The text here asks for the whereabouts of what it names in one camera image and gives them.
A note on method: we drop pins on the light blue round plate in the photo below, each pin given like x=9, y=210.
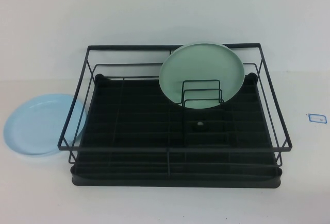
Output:
x=38, y=126

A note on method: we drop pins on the green round plate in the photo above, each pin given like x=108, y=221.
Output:
x=196, y=64

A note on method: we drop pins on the black round drain plug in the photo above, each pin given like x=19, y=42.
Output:
x=199, y=125

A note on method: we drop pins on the blue outlined rectangle mark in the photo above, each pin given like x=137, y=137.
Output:
x=317, y=118

